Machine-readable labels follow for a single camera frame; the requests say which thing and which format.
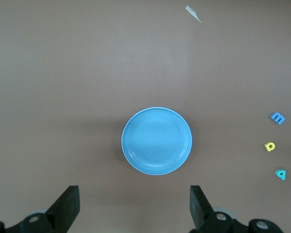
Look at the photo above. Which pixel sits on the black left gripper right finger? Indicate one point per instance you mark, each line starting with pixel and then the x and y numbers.
pixel 203 213

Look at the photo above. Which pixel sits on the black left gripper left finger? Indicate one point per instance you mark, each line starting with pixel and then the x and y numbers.
pixel 60 213

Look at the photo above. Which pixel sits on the teal foam letter b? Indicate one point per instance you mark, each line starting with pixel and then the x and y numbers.
pixel 283 175

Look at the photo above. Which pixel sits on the yellow foam letter a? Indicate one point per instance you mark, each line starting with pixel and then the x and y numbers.
pixel 266 146

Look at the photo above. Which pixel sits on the blue foam letter m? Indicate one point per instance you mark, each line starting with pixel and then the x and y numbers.
pixel 278 118

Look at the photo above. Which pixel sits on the blue plate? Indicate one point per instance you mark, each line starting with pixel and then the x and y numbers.
pixel 156 140

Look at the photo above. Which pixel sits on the brown table cover sheet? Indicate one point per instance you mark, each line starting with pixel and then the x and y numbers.
pixel 63 72

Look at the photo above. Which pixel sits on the small white paper scrap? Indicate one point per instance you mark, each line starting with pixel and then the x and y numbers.
pixel 193 14

